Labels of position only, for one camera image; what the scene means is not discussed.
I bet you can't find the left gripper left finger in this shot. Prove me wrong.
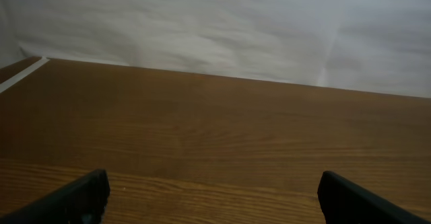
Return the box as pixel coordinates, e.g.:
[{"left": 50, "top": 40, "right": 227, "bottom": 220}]
[{"left": 0, "top": 168, "right": 111, "bottom": 224}]

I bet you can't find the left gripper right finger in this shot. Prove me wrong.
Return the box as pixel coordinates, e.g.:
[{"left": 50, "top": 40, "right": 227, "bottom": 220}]
[{"left": 317, "top": 170, "right": 431, "bottom": 224}]

